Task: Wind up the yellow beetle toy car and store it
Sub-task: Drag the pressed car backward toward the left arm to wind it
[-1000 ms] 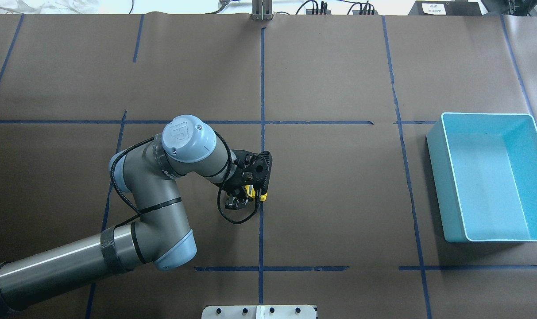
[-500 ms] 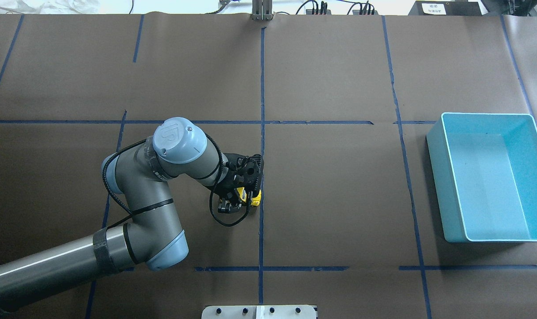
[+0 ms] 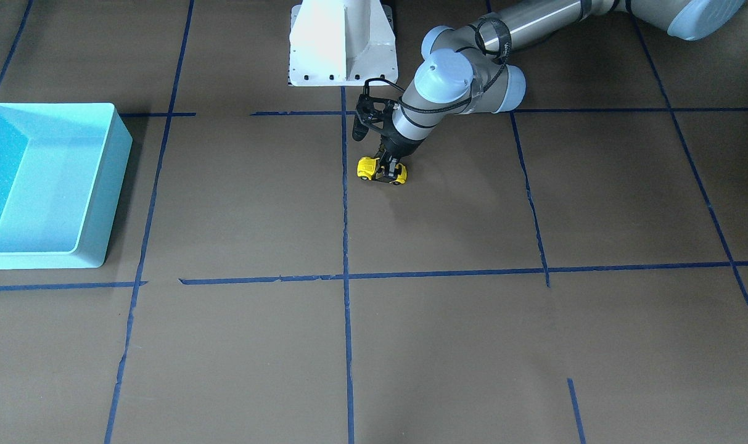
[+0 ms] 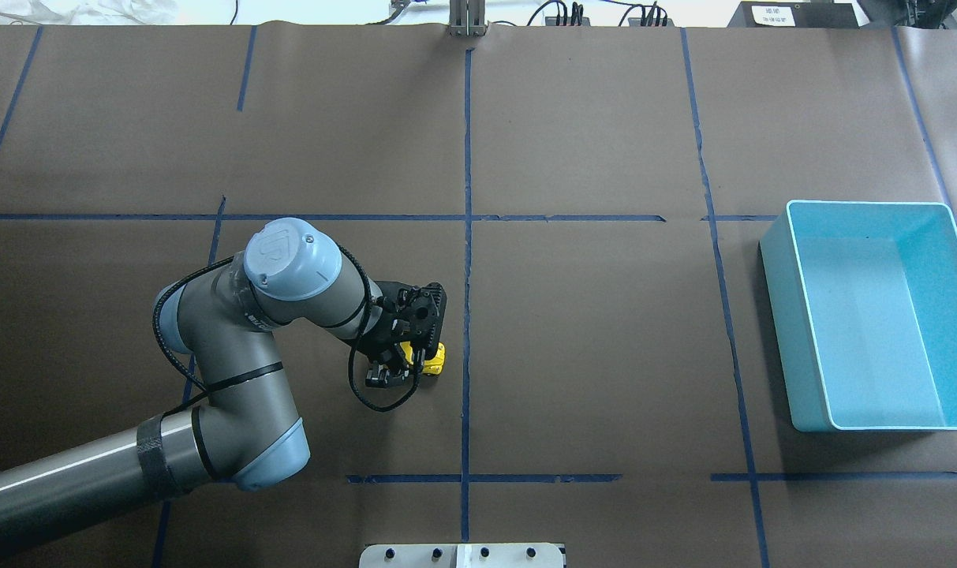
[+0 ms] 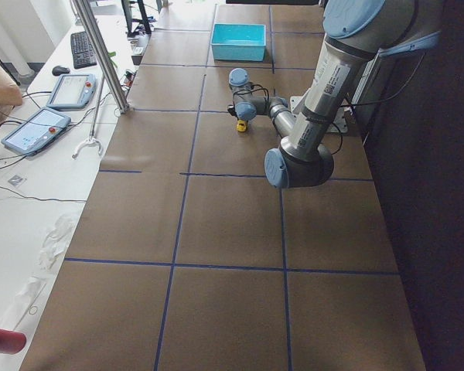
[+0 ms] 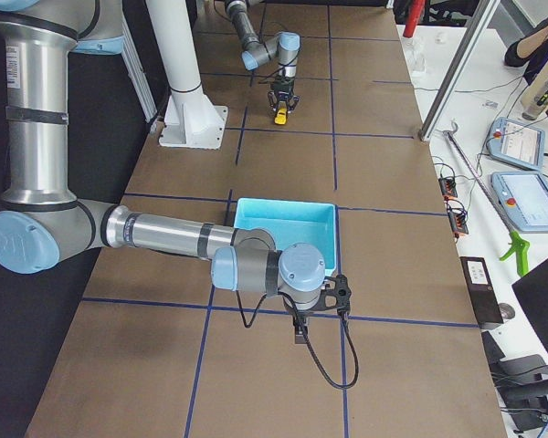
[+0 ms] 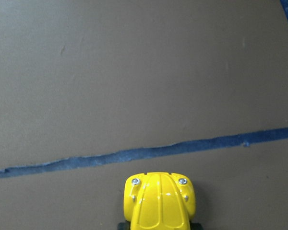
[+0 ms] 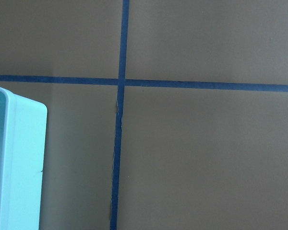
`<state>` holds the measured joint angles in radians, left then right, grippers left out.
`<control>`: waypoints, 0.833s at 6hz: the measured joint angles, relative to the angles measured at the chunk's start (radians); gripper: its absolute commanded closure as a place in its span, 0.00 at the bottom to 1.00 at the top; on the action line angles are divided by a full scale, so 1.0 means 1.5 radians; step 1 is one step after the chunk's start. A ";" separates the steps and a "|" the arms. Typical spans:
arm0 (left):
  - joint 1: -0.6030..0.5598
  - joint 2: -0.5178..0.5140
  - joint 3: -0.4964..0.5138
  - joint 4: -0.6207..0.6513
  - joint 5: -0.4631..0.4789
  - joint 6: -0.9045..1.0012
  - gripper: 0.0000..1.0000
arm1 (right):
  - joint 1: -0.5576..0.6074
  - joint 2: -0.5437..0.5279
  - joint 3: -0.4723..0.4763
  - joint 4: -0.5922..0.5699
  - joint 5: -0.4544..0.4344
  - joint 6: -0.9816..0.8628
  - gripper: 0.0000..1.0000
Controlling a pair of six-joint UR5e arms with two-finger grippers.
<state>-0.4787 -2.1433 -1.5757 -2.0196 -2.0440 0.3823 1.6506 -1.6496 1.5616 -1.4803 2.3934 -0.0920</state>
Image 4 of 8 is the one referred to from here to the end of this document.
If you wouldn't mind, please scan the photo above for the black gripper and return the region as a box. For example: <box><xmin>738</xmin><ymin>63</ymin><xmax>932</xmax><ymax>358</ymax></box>
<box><xmin>357</xmin><ymin>282</ymin><xmax>447</xmax><ymax>389</ymax></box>

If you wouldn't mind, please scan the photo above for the yellow beetle toy car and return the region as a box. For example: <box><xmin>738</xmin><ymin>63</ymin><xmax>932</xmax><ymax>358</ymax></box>
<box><xmin>399</xmin><ymin>342</ymin><xmax>447</xmax><ymax>377</ymax></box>

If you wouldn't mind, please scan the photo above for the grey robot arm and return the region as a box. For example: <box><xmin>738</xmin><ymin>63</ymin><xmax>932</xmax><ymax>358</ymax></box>
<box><xmin>0</xmin><ymin>219</ymin><xmax>464</xmax><ymax>567</ymax></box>

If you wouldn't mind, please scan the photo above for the light blue plastic bin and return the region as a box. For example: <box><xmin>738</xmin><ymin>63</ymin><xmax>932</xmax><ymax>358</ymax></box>
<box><xmin>760</xmin><ymin>199</ymin><xmax>957</xmax><ymax>432</ymax></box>

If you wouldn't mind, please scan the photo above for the black device with label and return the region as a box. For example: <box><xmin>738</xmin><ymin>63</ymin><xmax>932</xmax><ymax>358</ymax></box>
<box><xmin>727</xmin><ymin>1</ymin><xmax>860</xmax><ymax>29</ymax></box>

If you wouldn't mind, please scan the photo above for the crumpled white plastic wrap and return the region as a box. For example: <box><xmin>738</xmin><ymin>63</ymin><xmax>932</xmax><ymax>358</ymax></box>
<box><xmin>0</xmin><ymin>1</ymin><xmax>180</xmax><ymax>26</ymax></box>

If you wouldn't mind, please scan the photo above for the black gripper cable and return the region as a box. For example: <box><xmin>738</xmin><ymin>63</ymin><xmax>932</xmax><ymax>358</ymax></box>
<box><xmin>347</xmin><ymin>331</ymin><xmax>424</xmax><ymax>413</ymax></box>

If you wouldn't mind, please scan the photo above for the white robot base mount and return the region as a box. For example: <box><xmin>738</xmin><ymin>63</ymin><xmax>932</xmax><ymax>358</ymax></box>
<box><xmin>358</xmin><ymin>542</ymin><xmax>567</xmax><ymax>567</ymax></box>

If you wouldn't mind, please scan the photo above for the aluminium frame post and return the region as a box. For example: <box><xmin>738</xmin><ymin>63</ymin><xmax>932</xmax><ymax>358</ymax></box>
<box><xmin>448</xmin><ymin>0</ymin><xmax>488</xmax><ymax>37</ymax></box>

